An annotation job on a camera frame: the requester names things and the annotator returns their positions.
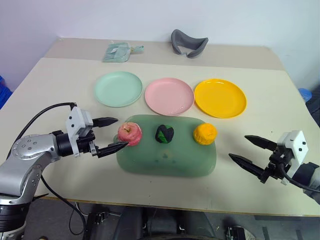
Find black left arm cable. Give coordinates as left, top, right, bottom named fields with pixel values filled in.
left=17, top=102, right=87, bottom=226

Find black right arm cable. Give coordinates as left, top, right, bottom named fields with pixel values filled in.
left=279, top=157, right=320, bottom=193

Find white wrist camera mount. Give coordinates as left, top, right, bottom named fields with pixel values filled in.
left=65, top=106, right=95, bottom=158
left=276, top=129, right=307, bottom=181

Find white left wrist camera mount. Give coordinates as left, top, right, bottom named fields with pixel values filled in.
left=65, top=106, right=95, bottom=158

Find pink plate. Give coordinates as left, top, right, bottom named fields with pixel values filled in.
left=144, top=77, right=196, bottom=117

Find grey curved foam pad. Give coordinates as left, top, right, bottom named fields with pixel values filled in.
left=170, top=28, right=209, bottom=59

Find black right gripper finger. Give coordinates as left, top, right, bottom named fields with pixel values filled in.
left=244, top=135, right=279, bottom=152
left=228, top=153, right=266, bottom=179

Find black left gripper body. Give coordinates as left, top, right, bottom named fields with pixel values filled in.
left=75, top=126, right=100, bottom=158

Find blue plastic crate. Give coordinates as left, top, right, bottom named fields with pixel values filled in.
left=0, top=74, right=13, bottom=111

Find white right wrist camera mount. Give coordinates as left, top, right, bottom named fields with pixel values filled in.
left=276, top=129, right=307, bottom=181

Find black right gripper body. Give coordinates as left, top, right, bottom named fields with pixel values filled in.
left=258, top=146, right=292, bottom=184

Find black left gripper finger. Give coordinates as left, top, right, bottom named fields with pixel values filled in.
left=92, top=116, right=119, bottom=128
left=96, top=141, right=130, bottom=159

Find green translucent tray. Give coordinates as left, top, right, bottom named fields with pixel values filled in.
left=112, top=114, right=218, bottom=178

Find mint green plate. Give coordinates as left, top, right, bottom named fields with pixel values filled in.
left=94, top=70, right=144, bottom=109

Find mint green pouch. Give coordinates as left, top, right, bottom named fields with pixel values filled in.
left=101, top=41, right=145, bottom=63

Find dark green fruit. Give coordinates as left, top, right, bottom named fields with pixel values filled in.
left=154, top=124, right=175, bottom=145

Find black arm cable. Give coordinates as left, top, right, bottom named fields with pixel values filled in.
left=279, top=157, right=320, bottom=193
left=17, top=102, right=87, bottom=226

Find yellow plate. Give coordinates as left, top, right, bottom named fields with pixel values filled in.
left=194, top=78, right=248, bottom=119

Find orange fruit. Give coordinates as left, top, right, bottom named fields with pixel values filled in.
left=192, top=122, right=218, bottom=146

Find red apple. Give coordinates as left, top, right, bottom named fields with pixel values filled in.
left=116, top=121, right=143, bottom=147

